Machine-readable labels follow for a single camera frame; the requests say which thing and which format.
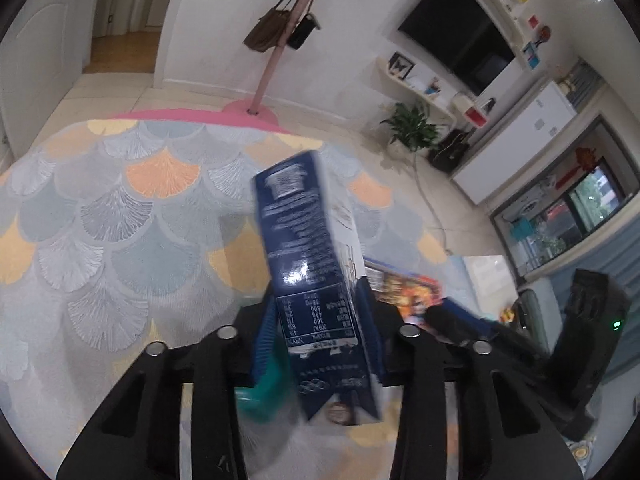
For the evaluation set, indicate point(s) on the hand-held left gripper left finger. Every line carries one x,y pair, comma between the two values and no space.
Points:
264,355

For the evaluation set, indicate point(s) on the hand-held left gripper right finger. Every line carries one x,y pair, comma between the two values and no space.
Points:
395,355

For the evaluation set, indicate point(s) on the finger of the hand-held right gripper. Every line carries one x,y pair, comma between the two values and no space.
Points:
515,337
450,320

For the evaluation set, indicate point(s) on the orange snack packet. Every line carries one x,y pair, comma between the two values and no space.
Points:
405,290

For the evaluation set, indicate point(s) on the dark blue milk carton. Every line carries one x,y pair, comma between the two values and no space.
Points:
305,240

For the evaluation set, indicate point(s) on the dark metal bowl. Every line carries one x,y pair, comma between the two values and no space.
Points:
532,315

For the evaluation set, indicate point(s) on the teal small packet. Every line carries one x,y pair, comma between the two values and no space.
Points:
262,400

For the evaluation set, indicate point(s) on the blue grey curtain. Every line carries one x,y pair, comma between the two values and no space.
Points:
600,255

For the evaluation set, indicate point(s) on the blue bucket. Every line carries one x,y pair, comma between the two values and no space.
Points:
522,229

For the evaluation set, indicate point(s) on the balcony window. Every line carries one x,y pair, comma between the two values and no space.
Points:
597,195

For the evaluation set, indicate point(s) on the white washing machine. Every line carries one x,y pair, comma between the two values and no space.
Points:
527,202

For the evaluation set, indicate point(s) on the red knot ornament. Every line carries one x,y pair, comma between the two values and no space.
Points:
582,160

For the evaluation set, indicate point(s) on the green potted plant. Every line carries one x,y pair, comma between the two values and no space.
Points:
412,127

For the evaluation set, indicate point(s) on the patterned scallop tablecloth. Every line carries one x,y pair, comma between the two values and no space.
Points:
100,210

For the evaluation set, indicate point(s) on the low curved white shelf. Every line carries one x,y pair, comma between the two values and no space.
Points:
420,95

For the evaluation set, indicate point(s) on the small vase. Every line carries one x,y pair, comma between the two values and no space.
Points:
566,80

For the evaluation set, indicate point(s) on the framed butterfly picture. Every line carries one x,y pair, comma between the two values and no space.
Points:
400,65

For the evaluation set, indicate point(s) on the red round fan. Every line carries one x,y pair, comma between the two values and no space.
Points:
544,34

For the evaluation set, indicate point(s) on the pink coat rack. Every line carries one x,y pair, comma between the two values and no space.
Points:
272,65

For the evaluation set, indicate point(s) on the long curved white shelf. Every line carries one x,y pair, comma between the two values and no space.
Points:
500,15

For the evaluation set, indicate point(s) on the brown tote bag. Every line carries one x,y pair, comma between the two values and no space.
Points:
265,32

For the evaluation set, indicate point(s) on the small black bag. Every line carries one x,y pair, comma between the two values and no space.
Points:
302,32

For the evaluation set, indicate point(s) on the white door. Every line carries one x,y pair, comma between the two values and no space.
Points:
45,60

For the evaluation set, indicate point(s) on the red white wall cabinet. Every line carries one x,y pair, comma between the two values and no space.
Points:
470,110

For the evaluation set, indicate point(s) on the small blue wall shelf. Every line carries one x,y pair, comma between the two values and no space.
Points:
532,55

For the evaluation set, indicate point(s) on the black wall television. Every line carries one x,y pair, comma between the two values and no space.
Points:
450,25

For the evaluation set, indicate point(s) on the red cube wall shelf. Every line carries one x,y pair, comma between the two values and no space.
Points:
533,21

